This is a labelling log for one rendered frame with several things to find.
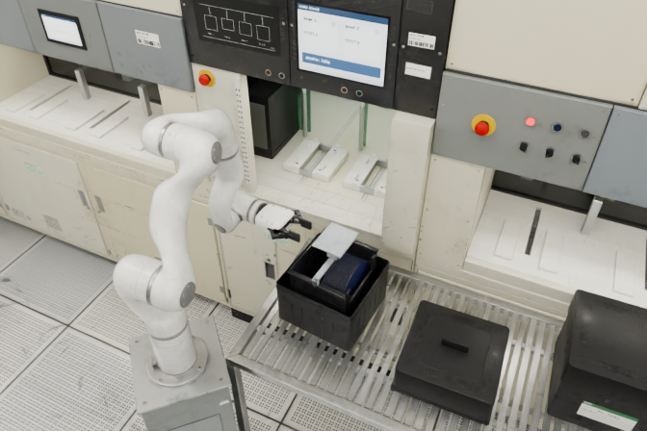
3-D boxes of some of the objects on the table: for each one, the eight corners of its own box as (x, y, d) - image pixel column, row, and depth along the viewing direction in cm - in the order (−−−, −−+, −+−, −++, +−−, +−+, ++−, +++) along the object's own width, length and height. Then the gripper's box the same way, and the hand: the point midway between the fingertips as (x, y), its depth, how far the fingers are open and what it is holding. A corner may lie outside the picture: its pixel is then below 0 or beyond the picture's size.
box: (543, 415, 162) (567, 365, 146) (554, 339, 182) (576, 287, 166) (652, 454, 153) (690, 405, 137) (650, 369, 174) (683, 318, 158)
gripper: (243, 218, 177) (290, 240, 170) (273, 190, 189) (320, 208, 182) (245, 236, 182) (291, 257, 175) (274, 207, 193) (319, 225, 186)
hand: (300, 230), depth 179 cm, fingers open, 6 cm apart
